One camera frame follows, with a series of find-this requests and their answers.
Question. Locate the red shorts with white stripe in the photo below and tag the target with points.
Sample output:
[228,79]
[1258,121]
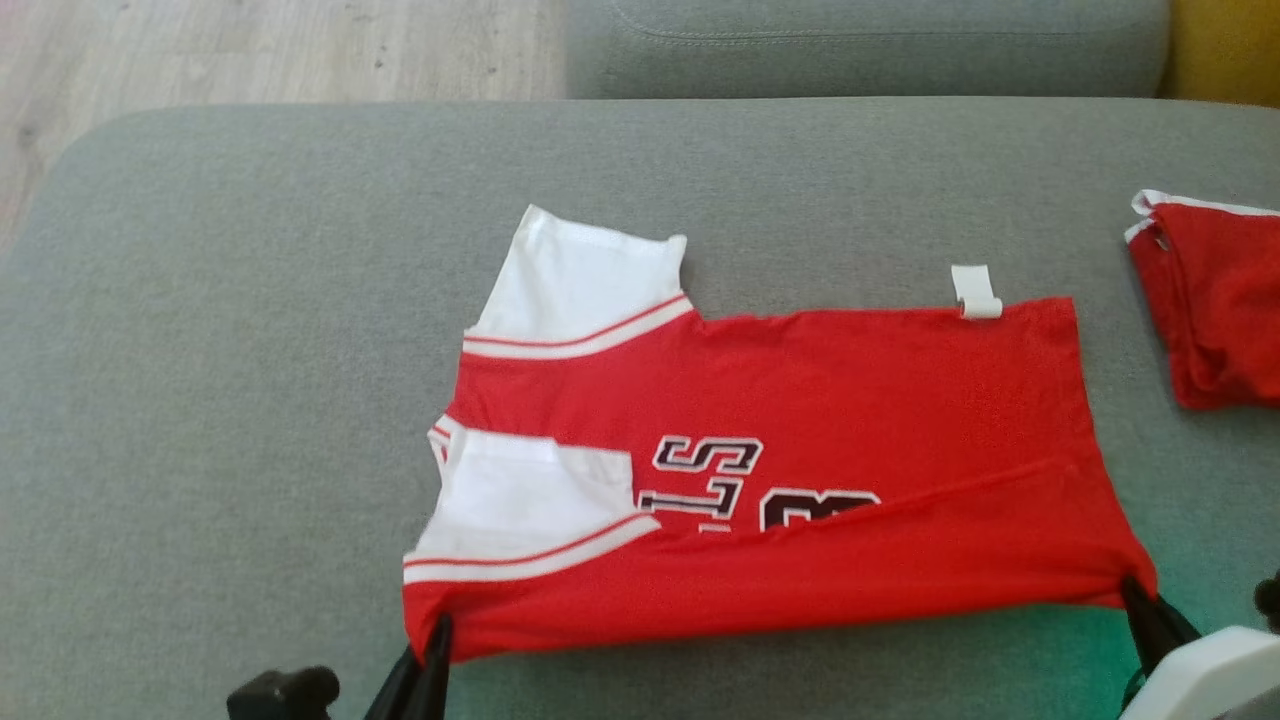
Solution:
[1220,300]

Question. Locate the red jersey with white sleeves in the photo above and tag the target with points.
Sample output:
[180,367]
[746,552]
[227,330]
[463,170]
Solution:
[850,400]

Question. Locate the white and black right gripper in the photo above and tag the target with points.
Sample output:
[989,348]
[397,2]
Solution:
[1220,680]

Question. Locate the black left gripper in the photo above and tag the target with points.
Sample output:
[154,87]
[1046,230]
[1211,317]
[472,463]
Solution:
[280,693]

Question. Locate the large grey sofa chaise seat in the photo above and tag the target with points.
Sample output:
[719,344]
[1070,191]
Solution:
[250,400]

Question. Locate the large yellow sofa back cushion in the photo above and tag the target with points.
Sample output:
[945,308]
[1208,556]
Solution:
[1230,50]

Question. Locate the grey sofa seat cushion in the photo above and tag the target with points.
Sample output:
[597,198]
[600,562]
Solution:
[850,60]

